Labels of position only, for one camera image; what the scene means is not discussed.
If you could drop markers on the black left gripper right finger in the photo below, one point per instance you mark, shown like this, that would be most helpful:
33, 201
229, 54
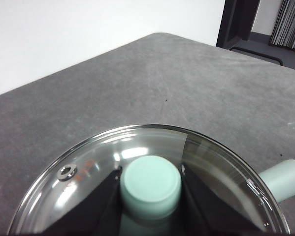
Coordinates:
206, 214

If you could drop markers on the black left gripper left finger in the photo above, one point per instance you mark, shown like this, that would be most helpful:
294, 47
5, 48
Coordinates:
93, 214

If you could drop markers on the glass pot lid green knob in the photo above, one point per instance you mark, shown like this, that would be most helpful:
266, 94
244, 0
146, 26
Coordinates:
149, 179

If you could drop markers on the grey striped curtain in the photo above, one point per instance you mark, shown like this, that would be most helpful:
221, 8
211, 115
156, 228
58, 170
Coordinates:
288, 24

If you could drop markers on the black metal frame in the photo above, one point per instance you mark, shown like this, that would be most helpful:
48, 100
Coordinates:
232, 24

